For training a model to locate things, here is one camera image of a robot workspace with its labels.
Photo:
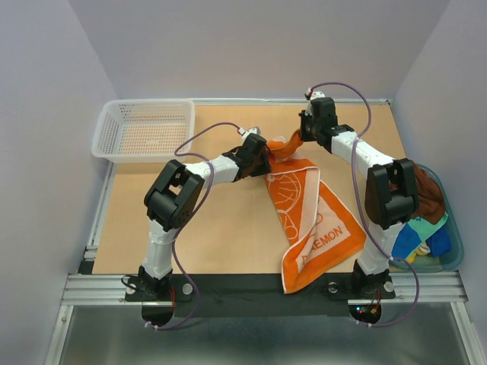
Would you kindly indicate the blue towel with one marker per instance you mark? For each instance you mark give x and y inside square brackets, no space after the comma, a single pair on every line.
[439,243]

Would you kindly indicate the teal plastic tub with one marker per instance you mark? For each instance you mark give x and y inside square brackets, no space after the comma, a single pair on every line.
[448,261]

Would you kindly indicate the brown towel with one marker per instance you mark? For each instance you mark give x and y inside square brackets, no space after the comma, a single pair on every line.
[428,197]

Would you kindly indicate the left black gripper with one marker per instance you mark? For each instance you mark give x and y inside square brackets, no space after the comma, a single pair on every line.
[265,168]

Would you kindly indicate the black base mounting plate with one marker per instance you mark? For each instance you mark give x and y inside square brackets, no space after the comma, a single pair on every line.
[175,299]

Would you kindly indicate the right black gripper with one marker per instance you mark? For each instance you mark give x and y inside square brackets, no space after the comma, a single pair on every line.
[304,135]

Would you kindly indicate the orange Doraemon towel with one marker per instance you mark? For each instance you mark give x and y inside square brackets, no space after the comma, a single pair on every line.
[321,231]

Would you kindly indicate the white perforated plastic basket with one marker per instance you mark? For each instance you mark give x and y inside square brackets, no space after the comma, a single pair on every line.
[143,130]

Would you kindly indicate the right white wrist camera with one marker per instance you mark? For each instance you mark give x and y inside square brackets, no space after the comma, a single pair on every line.
[311,95]

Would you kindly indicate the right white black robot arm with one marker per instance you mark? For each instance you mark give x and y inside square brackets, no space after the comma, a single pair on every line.
[370,272]

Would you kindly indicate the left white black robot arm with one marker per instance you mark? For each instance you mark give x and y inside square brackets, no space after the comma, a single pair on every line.
[173,200]

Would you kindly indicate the aluminium frame rail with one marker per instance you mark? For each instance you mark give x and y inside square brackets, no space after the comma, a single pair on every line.
[107,290]

